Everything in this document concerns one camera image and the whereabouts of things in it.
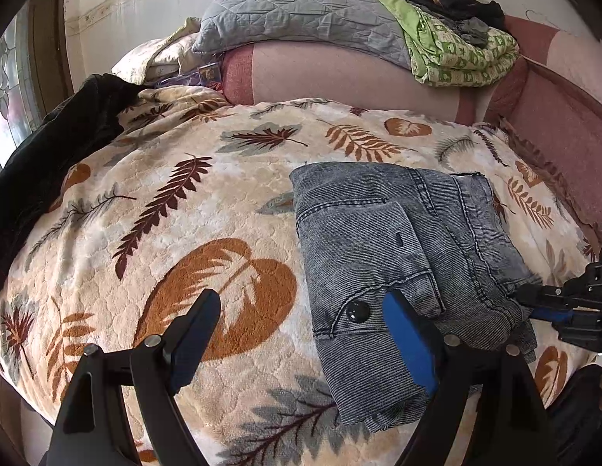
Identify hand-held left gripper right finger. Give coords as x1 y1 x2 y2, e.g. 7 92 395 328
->
383 290 549 466

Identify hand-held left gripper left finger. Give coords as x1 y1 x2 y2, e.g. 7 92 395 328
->
39 289 222 466

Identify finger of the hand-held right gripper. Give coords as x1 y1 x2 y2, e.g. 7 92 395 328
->
527 306 576 325
512 284 571 308

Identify blue-grey denim pants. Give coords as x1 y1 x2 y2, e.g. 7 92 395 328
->
289 162 542 435

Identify cream leaf-print blanket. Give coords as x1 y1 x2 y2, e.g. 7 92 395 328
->
0 97 598 466

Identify black cloth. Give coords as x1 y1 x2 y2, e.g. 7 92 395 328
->
0 74 141 302

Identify green patterned blanket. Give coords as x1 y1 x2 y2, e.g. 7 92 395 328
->
371 0 520 88

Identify purple packet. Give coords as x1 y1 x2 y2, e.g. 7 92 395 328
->
155 64 224 93

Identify grey garment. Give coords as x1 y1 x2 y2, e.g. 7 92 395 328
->
449 14 491 49

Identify cream pillow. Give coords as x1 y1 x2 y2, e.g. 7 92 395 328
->
111 17 202 85

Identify patterned glass window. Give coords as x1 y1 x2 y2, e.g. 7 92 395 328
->
0 10 49 180

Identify grey quilted pillow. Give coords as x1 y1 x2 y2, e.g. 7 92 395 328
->
191 0 413 70

